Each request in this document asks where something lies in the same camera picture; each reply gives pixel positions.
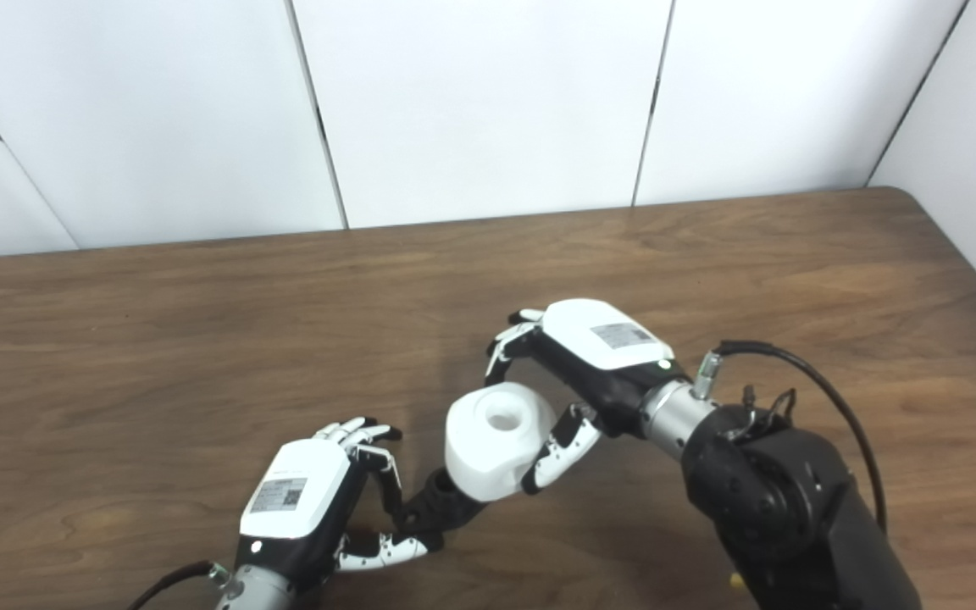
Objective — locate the round white plastic piece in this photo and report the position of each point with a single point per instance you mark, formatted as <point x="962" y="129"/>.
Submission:
<point x="492" y="449"/>

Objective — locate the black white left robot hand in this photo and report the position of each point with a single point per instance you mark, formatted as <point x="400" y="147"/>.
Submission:
<point x="293" y="491"/>

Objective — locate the black plastic holder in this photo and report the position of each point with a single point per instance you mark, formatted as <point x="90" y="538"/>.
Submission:
<point x="441" y="507"/>

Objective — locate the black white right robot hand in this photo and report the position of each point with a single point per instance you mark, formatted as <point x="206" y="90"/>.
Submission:
<point x="607" y="347"/>

